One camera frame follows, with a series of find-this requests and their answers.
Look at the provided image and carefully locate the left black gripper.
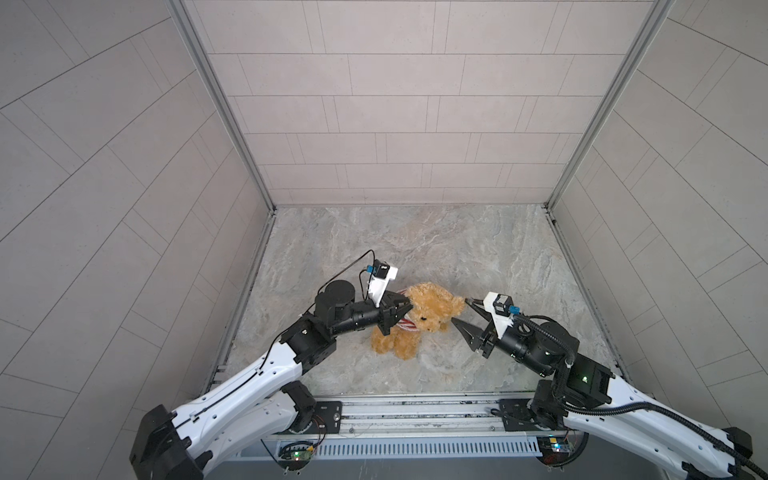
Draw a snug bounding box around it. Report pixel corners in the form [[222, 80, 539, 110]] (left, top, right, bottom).
[[324, 294, 415, 341]]

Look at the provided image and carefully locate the red white striped knit sweater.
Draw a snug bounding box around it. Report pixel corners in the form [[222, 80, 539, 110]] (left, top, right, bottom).
[[397, 287, 421, 333]]

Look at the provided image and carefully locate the brown plush teddy bear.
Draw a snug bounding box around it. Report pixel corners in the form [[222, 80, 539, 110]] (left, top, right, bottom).
[[370, 282, 466, 361]]

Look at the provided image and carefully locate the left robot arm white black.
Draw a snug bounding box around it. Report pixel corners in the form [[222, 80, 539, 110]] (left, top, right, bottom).
[[129, 279, 413, 479]]

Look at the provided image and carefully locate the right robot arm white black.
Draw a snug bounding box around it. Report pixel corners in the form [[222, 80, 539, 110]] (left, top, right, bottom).
[[452, 292, 767, 479]]

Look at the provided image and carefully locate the white ventilation grille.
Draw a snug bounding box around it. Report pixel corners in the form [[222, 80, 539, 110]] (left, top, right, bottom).
[[312, 436, 542, 460]]

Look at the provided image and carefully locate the right green circuit board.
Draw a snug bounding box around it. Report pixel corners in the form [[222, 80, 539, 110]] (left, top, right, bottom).
[[537, 436, 574, 466]]

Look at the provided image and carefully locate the green circuit board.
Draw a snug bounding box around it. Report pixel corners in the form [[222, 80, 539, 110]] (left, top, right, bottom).
[[537, 436, 574, 466], [277, 441, 317, 472]]

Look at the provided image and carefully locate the left green circuit board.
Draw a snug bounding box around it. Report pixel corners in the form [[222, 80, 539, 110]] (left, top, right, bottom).
[[277, 441, 317, 472]]

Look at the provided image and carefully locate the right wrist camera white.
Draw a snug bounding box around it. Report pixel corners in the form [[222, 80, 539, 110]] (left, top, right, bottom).
[[483, 292, 520, 339]]

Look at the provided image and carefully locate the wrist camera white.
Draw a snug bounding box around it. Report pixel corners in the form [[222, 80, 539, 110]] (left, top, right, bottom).
[[367, 260, 398, 307], [483, 292, 520, 339]]

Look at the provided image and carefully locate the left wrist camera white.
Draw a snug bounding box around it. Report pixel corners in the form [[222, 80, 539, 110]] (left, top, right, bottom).
[[367, 260, 398, 307]]

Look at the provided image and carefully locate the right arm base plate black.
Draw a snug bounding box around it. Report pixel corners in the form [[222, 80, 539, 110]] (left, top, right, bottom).
[[490, 398, 568, 432]]

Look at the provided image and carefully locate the aluminium mounting rail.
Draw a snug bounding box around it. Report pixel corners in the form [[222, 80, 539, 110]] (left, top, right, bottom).
[[170, 392, 670, 442]]

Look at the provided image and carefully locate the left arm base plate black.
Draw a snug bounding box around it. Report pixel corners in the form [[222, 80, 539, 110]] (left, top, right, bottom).
[[287, 401, 343, 435]]

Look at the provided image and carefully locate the right black corrugated cable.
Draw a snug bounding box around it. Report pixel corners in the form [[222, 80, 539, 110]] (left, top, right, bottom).
[[509, 311, 768, 480]]

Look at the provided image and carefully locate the right aluminium corner post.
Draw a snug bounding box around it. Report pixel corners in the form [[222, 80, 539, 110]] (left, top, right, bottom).
[[544, 0, 675, 215]]

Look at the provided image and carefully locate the aluminium corner post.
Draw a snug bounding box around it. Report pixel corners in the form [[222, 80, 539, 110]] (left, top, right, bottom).
[[166, 0, 276, 216], [544, 0, 675, 215]]

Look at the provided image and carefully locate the left aluminium corner post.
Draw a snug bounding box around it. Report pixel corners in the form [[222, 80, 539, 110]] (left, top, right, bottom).
[[166, 0, 276, 216]]

